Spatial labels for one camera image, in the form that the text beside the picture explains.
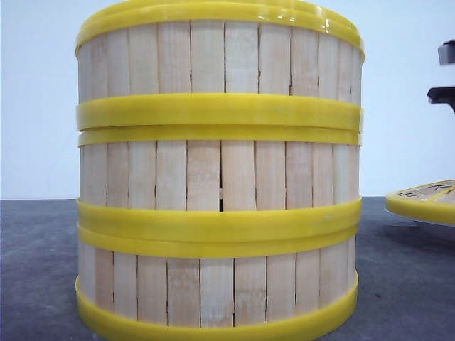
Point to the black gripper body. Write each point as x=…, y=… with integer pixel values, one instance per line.
x=444, y=95

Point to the woven bamboo steamer lid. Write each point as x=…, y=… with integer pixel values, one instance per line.
x=433, y=202

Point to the bamboo steamer basket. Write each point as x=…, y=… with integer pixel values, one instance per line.
x=268, y=187
x=273, y=70
x=299, y=296

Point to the white plate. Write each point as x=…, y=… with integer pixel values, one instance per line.
x=439, y=230

